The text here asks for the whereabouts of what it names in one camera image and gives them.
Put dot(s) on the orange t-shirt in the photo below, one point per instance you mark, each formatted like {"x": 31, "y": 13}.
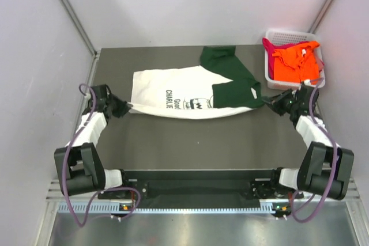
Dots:
{"x": 296, "y": 63}

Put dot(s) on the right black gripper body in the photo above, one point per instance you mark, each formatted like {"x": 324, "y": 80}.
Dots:
{"x": 286, "y": 103}

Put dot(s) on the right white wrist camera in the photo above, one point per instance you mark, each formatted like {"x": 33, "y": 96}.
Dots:
{"x": 309, "y": 82}

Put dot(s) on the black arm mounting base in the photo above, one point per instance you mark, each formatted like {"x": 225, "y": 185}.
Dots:
{"x": 244, "y": 183}

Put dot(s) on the white and green t-shirt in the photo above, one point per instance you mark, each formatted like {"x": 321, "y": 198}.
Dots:
{"x": 220, "y": 86}

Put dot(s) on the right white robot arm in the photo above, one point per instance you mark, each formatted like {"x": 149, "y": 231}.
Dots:
{"x": 326, "y": 167}

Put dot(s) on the pink t-shirt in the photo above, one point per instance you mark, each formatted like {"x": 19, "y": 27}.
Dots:
{"x": 270, "y": 48}

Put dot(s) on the grey slotted cable duct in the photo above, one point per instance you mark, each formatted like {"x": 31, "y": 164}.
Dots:
{"x": 121, "y": 208}

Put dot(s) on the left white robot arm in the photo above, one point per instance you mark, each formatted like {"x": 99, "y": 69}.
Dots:
{"x": 78, "y": 164}

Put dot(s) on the white plastic laundry basket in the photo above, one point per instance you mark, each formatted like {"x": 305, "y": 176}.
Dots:
{"x": 280, "y": 37}

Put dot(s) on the left aluminium frame post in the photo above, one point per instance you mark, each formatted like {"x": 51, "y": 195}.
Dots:
{"x": 78, "y": 26}

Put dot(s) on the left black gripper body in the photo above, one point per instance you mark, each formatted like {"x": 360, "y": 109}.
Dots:
{"x": 118, "y": 107}

